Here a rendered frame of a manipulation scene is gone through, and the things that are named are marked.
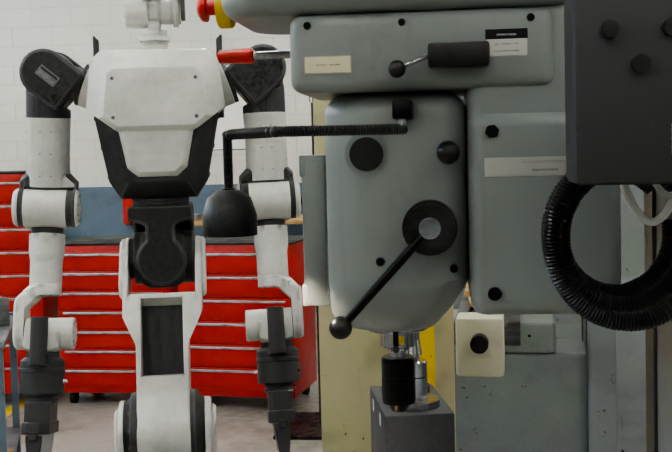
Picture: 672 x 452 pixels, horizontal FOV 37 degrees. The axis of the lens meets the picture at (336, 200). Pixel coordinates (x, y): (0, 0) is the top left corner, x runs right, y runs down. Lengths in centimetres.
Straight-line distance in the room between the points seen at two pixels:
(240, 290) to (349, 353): 292
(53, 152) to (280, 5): 94
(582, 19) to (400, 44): 31
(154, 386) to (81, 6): 928
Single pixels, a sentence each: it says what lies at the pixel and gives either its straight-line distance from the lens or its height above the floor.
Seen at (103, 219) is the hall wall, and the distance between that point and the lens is 1102.
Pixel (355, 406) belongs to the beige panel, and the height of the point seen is 75.
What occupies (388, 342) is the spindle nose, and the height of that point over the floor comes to 129.
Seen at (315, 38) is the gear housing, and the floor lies 170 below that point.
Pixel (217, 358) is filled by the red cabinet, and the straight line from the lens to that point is 620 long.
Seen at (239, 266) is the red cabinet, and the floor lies 87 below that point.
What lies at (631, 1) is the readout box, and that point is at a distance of 107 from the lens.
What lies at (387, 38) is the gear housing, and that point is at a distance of 130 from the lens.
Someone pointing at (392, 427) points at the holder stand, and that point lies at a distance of 176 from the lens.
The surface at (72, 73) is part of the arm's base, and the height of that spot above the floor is 172.
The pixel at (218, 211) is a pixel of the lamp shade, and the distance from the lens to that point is 132.
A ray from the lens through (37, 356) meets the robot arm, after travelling 212.
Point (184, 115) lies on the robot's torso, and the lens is 206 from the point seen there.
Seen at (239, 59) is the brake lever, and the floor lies 169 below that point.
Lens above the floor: 156
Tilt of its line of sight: 3 degrees down
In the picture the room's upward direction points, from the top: 1 degrees counter-clockwise
